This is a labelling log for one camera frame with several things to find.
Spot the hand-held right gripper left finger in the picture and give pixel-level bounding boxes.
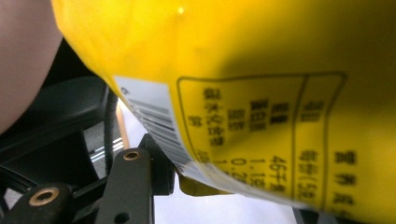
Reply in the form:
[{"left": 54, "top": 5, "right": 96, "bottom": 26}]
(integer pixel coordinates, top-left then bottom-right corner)
[{"left": 136, "top": 133, "right": 176, "bottom": 196}]

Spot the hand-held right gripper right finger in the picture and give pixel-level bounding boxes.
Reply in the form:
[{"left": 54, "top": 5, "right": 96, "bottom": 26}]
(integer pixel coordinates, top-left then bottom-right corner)
[{"left": 292, "top": 207, "right": 344, "bottom": 224}]

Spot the yellow refill pouch green cap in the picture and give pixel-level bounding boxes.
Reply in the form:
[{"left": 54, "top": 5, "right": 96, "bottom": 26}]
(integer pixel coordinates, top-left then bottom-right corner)
[{"left": 50, "top": 0, "right": 396, "bottom": 224}]

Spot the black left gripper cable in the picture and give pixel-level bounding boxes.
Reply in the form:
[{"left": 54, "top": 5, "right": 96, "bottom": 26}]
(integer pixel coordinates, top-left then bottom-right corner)
[{"left": 103, "top": 90, "right": 120, "bottom": 176}]

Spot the silver floor rail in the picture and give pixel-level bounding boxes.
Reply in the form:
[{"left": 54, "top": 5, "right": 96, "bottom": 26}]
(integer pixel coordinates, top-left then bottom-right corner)
[{"left": 89, "top": 136, "right": 125, "bottom": 164}]

